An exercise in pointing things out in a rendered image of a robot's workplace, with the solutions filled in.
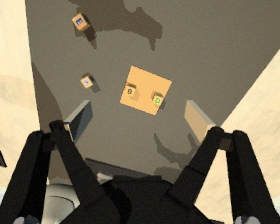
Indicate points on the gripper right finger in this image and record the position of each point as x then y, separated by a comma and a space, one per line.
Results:
251, 202

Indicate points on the orange flat mat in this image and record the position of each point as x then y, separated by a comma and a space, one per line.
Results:
146, 85

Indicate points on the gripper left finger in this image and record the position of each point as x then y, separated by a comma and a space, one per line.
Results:
23, 201

